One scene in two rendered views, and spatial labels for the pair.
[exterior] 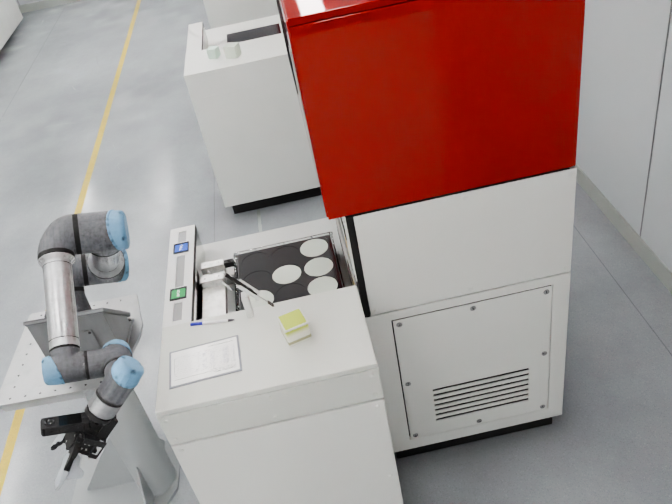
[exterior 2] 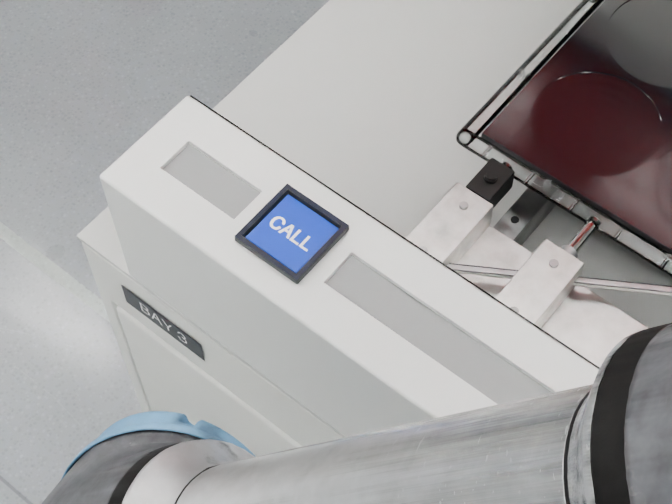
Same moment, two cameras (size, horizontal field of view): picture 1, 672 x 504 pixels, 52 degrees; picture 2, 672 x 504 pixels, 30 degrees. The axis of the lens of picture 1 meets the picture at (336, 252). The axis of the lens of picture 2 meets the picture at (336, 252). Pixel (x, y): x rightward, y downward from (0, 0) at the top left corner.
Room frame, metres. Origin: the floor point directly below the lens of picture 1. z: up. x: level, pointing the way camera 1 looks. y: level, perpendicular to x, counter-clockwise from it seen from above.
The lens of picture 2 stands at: (1.71, 0.86, 1.69)
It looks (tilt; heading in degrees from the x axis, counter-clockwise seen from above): 59 degrees down; 312
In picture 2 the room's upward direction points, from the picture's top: 2 degrees counter-clockwise
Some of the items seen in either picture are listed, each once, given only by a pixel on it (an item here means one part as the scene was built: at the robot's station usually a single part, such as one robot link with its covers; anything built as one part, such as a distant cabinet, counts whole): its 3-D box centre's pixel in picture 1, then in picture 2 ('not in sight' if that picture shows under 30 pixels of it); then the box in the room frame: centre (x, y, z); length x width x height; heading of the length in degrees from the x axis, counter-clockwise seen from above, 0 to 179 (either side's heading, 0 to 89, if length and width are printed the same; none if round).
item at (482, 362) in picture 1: (442, 306); not in sight; (2.05, -0.38, 0.41); 0.82 x 0.71 x 0.82; 1
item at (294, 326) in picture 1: (294, 327); not in sight; (1.47, 0.16, 1.00); 0.07 x 0.07 x 0.07; 16
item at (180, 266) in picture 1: (185, 286); (443, 391); (1.90, 0.54, 0.89); 0.55 x 0.09 x 0.14; 1
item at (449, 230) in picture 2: (212, 266); (442, 237); (1.98, 0.44, 0.89); 0.08 x 0.03 x 0.03; 91
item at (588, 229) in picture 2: not in sight; (578, 240); (1.90, 0.38, 0.89); 0.05 x 0.01 x 0.01; 91
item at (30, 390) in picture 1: (83, 358); not in sight; (1.80, 0.94, 0.75); 0.45 x 0.44 x 0.13; 88
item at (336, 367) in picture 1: (267, 361); not in sight; (1.46, 0.27, 0.89); 0.62 x 0.35 x 0.14; 91
